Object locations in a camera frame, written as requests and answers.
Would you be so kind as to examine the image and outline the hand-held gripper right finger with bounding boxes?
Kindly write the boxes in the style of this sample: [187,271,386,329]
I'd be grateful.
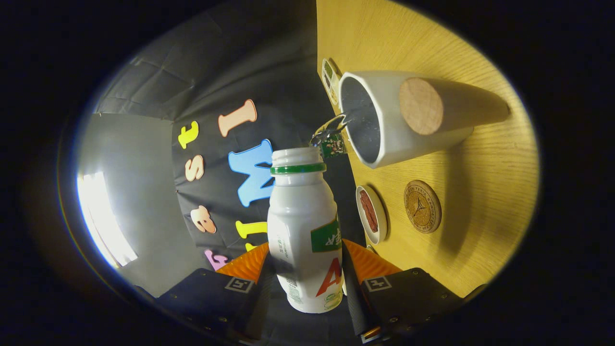
[341,239,465,344]

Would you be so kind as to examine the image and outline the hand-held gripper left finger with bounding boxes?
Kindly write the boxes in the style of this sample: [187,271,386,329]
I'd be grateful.
[156,242,276,341]

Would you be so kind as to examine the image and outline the white juice bottle green collar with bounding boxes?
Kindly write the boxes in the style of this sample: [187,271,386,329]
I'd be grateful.
[267,147,344,314]

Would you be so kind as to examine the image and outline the round cork coaster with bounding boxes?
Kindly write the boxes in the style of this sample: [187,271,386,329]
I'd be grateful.
[404,180,442,234]

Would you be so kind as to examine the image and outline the white cup with wooden handle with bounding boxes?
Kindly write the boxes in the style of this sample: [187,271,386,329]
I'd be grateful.
[338,71,511,169]

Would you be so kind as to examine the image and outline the clear plastic water bottle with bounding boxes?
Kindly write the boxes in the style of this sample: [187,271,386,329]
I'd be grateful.
[309,113,347,159]

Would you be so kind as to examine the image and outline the round beige plate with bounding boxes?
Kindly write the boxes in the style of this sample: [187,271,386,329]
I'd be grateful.
[356,185,388,245]

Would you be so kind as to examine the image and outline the red meat slices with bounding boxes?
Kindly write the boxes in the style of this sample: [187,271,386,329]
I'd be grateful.
[359,190,379,234]

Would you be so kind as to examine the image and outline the wooden table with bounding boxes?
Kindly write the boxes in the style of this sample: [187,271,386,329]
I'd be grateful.
[316,0,540,298]

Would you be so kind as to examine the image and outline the white divided tray of beans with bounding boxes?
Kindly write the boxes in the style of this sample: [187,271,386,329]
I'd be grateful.
[321,58,343,106]

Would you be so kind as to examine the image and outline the black backdrop cloth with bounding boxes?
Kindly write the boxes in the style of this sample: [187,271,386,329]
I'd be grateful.
[94,0,366,346]

